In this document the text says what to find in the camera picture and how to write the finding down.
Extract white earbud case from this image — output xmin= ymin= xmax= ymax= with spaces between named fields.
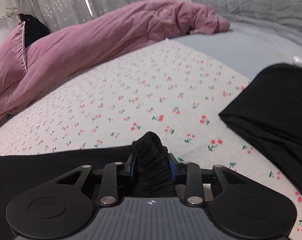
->
xmin=292 ymin=56 xmax=302 ymax=68

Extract pink pillow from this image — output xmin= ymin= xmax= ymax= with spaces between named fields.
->
xmin=0 ymin=23 xmax=27 ymax=94

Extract pink duvet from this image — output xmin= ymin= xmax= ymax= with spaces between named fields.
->
xmin=0 ymin=0 xmax=230 ymax=121

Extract dark plush item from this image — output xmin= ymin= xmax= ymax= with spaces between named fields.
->
xmin=18 ymin=13 xmax=50 ymax=48

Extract cherry print bed sheet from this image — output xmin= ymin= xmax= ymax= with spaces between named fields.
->
xmin=0 ymin=41 xmax=302 ymax=239

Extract black pants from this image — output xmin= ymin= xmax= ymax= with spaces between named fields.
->
xmin=0 ymin=132 xmax=177 ymax=239

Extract folded black garment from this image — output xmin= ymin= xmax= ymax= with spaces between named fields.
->
xmin=219 ymin=63 xmax=302 ymax=192

